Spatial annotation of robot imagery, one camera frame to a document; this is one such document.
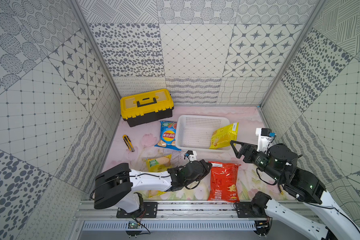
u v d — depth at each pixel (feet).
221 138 2.86
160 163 2.68
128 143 3.21
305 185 1.36
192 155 2.44
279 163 1.39
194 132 3.41
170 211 2.47
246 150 1.74
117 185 1.40
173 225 2.31
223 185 2.41
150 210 2.41
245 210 2.44
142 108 3.21
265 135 1.72
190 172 1.88
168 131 3.20
